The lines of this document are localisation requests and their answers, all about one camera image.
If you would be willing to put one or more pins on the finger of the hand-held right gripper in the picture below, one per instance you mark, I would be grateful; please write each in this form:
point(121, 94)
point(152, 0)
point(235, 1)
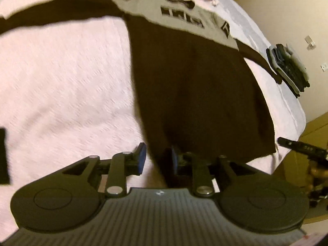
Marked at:
point(288, 142)

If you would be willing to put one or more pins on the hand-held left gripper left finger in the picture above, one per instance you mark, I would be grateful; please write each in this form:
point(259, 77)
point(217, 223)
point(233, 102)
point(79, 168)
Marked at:
point(141, 158)

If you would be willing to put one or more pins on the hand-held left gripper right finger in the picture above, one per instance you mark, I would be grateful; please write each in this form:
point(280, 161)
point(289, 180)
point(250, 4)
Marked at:
point(175, 161)

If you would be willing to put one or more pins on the brown and grey shirt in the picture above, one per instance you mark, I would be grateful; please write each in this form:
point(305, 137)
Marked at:
point(192, 94)

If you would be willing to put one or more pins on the person's right hand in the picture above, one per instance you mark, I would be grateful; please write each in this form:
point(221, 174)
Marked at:
point(317, 171)

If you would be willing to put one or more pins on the stack of folded clothes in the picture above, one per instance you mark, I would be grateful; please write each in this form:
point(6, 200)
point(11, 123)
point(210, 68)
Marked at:
point(287, 66)

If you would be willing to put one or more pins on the white wall socket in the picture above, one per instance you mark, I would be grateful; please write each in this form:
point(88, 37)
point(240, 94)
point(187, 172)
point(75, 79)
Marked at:
point(324, 67)
point(310, 42)

